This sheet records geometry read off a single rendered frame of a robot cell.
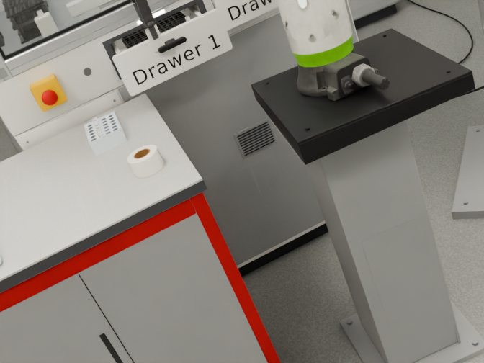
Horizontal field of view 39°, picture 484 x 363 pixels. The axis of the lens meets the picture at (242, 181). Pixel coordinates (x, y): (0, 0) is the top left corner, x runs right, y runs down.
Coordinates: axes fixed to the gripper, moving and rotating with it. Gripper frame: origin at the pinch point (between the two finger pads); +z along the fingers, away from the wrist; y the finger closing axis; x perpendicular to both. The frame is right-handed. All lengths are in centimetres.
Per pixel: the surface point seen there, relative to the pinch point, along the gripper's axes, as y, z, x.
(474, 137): -26, 90, 94
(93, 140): 7.0, 14.1, -24.4
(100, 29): -17.3, -2.9, -10.5
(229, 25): -15.7, 10.4, 21.7
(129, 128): 2.5, 17.3, -15.5
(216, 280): 41, 43, -14
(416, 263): 47, 61, 30
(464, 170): -12, 90, 79
